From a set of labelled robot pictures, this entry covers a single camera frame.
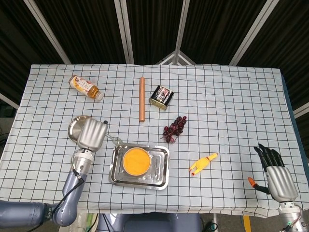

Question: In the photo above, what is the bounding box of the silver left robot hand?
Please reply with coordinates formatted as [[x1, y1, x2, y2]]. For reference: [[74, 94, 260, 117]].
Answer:
[[76, 117, 109, 152]]

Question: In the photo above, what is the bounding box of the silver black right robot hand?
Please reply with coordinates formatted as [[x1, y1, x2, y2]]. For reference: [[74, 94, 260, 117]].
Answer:
[[248, 143, 299, 203]]

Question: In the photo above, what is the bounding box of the round stainless steel plate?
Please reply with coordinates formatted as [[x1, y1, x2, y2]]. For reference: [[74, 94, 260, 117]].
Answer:
[[67, 115, 91, 144]]

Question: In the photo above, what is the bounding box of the round cream bowl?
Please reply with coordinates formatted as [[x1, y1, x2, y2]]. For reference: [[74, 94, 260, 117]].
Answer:
[[122, 147, 152, 176]]

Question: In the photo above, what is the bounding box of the orange-yellow powder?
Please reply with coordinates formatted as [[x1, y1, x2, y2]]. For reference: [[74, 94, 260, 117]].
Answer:
[[123, 148, 150, 175]]

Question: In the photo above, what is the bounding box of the tea bottle with white cap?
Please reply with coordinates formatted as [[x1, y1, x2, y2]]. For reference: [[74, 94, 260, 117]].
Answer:
[[68, 74, 104, 101]]

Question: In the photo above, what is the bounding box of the long brown sausage stick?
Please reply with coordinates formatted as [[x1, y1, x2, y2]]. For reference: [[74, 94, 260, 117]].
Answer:
[[139, 77, 146, 122]]

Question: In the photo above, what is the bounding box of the rectangular stainless steel tray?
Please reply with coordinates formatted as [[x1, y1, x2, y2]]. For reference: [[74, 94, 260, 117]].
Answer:
[[108, 142, 170, 191]]

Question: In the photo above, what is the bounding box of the black gold luncheon meat can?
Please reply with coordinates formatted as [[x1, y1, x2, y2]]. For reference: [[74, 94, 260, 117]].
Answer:
[[148, 85, 175, 111]]

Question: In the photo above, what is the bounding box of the yellow rubber chicken toy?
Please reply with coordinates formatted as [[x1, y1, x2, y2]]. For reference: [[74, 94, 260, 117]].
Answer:
[[188, 152, 219, 177]]

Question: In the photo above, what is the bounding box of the dark red grape bunch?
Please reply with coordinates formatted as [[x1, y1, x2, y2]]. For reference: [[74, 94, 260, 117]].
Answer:
[[160, 116, 188, 145]]

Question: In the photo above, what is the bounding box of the white black checkered tablecloth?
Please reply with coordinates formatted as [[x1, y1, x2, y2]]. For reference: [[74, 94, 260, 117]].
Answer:
[[0, 63, 309, 218]]

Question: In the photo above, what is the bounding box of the blue grey robot torso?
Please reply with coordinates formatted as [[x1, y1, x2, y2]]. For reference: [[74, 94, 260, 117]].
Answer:
[[96, 213, 202, 232]]

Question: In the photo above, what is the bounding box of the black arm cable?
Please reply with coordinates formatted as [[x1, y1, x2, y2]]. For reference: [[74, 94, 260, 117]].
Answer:
[[44, 168, 85, 216]]

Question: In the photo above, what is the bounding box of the dark folding screen white frame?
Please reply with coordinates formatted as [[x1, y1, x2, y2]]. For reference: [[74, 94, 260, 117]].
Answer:
[[0, 0, 309, 119]]

